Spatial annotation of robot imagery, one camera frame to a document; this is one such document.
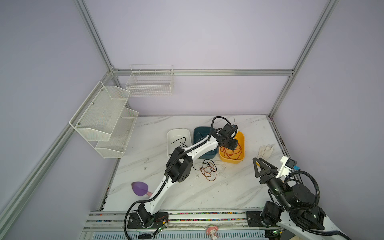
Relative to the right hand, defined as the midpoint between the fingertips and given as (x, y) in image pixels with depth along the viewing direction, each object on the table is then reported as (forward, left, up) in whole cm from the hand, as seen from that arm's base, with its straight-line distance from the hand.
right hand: (254, 159), depth 63 cm
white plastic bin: (+32, +39, -27) cm, 58 cm away
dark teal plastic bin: (+36, +23, -27) cm, 51 cm away
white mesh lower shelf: (+11, +69, -8) cm, 70 cm away
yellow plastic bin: (+33, -5, -27) cm, 43 cm away
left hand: (+22, +1, -21) cm, 30 cm away
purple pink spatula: (-3, +58, -29) cm, 64 cm away
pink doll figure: (-23, +17, -26) cm, 39 cm away
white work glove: (+22, -20, -29) cm, 42 cm away
